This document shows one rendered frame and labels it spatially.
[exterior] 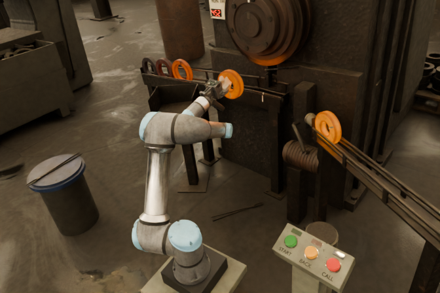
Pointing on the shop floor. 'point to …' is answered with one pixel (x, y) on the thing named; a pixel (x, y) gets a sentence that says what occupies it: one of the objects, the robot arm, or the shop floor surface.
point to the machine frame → (327, 65)
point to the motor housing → (298, 178)
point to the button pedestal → (318, 267)
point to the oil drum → (180, 23)
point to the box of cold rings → (32, 84)
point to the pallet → (431, 67)
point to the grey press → (43, 14)
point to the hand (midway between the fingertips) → (230, 80)
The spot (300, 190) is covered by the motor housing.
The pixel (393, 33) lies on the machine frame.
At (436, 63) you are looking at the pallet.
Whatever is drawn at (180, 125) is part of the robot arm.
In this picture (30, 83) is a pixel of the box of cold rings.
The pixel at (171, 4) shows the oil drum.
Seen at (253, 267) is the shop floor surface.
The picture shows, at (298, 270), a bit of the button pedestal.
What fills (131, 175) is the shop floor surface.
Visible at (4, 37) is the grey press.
